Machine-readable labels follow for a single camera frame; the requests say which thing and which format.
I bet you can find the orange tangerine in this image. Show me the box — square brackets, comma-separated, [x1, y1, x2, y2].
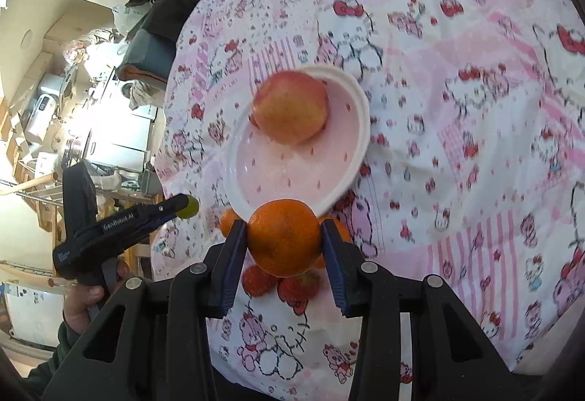
[219, 208, 241, 237]
[247, 199, 321, 278]
[313, 214, 353, 270]

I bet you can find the red strawberry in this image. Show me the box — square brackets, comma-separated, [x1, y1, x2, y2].
[278, 270, 320, 304]
[241, 265, 279, 298]

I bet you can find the person's left hand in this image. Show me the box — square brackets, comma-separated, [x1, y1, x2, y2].
[63, 283, 104, 336]

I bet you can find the wooden chair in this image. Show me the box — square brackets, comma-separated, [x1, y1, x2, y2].
[0, 144, 157, 292]

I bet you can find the white kitchen cabinet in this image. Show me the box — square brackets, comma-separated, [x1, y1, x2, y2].
[83, 99, 158, 172]

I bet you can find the white pink plate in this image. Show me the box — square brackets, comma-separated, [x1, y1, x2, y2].
[224, 64, 371, 220]

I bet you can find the white microwave appliance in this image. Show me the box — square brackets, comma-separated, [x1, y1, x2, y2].
[24, 94, 57, 145]

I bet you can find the blue orange chair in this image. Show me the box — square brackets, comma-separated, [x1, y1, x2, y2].
[116, 29, 176, 90]

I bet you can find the red yellow apple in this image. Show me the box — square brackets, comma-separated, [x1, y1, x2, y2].
[251, 71, 329, 145]

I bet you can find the pink hello kitty bedsheet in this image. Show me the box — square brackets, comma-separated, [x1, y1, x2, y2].
[152, 0, 584, 400]

